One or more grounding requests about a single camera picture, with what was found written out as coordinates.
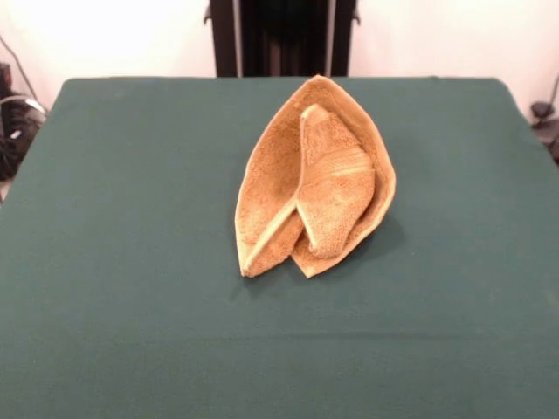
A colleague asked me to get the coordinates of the tan terry towel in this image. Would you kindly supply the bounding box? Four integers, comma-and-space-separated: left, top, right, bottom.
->
234, 74, 397, 280

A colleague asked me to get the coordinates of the grey cable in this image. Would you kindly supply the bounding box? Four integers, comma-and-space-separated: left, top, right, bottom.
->
0, 34, 49, 117

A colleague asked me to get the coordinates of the dark green table cloth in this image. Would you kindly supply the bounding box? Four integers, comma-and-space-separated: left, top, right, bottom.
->
0, 76, 559, 419

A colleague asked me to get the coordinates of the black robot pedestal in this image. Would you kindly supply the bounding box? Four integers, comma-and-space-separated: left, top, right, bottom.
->
203, 0, 362, 79

